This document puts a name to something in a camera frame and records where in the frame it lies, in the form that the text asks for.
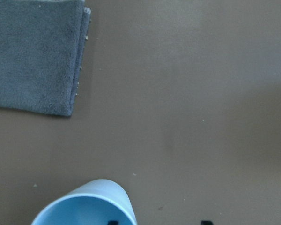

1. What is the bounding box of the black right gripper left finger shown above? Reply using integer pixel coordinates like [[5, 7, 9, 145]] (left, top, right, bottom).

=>
[[107, 220, 118, 225]]

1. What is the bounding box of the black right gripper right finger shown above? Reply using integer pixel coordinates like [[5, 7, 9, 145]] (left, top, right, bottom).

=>
[[200, 220, 212, 225]]

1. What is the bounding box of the blue plastic cup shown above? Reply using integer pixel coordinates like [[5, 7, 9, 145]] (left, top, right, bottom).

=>
[[32, 179, 137, 225]]

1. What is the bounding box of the grey folded cloth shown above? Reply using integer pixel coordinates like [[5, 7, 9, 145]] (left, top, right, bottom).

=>
[[0, 0, 91, 116]]

